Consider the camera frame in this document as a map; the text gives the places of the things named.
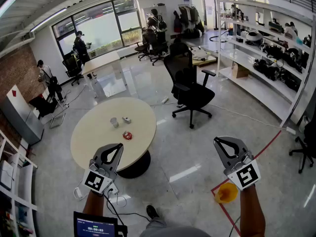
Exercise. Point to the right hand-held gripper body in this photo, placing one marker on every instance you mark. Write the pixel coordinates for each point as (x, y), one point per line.
(245, 176)

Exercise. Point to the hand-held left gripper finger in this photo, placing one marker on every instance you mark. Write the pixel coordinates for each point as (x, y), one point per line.
(118, 160)
(98, 154)

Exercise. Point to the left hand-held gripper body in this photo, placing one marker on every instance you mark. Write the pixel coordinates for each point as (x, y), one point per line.
(95, 181)

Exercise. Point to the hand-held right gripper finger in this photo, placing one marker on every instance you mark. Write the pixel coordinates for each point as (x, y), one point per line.
(223, 160)
(240, 146)

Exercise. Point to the yellow bin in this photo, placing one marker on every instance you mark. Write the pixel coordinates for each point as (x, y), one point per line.
(225, 194)

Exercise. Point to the dark red round object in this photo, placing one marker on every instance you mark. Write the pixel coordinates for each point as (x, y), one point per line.
(127, 135)

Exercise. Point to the white paper cup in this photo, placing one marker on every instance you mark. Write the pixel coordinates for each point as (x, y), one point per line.
(114, 123)

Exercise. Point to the small silver can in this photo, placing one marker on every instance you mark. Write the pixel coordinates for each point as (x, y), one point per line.
(126, 120)

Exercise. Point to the person's left forearm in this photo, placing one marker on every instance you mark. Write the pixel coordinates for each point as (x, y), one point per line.
(93, 205)

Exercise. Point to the person's right forearm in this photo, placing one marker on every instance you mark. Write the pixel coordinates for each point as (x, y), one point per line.
(251, 213)

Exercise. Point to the round beige table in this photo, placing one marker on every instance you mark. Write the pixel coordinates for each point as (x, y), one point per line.
(98, 132)

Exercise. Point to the black round table base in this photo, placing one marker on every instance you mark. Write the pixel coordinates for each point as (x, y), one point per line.
(138, 165)

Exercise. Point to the black tablet with timer screen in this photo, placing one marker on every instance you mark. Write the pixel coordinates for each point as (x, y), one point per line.
(96, 228)

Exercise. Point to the person's left black shoe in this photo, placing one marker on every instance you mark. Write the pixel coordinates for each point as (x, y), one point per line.
(151, 211)

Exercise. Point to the white plastic bucket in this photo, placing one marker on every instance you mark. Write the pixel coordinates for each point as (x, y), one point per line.
(304, 123)

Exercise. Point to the black office chair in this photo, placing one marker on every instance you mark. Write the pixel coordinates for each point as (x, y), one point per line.
(142, 47)
(308, 144)
(72, 67)
(195, 95)
(158, 47)

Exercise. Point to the white storage shelf rack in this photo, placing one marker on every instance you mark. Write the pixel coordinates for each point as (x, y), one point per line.
(24, 181)

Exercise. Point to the black cantilever chair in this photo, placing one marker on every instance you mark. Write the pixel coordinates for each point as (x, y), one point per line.
(44, 106)

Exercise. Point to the brown cardboard box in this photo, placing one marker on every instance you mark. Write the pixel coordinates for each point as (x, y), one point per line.
(240, 71)

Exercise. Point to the pile of black equipment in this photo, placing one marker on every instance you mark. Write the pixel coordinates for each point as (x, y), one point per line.
(274, 73)

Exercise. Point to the person's grey shorts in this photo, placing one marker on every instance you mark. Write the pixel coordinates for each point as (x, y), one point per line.
(172, 231)

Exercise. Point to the grey metal cabinet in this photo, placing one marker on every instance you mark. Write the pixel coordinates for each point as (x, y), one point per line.
(19, 117)

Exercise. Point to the long white shelving unit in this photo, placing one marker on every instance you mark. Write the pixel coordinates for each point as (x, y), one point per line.
(247, 58)

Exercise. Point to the white box device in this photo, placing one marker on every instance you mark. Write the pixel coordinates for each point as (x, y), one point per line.
(6, 174)

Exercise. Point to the low wooden platform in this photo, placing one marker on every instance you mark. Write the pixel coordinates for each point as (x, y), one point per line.
(205, 62)

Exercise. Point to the rectangular wooden white-legged table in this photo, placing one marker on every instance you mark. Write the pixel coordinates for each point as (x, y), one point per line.
(101, 62)

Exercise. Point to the white garment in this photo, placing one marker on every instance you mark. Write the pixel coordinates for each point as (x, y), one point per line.
(200, 53)

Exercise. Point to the clothes rack with dark garments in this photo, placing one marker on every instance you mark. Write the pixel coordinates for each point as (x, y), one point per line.
(188, 17)

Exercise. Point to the glass entrance door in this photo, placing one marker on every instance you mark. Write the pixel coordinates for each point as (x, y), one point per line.
(212, 9)

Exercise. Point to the ceiling tube light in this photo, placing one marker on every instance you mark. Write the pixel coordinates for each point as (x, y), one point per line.
(48, 20)
(7, 5)

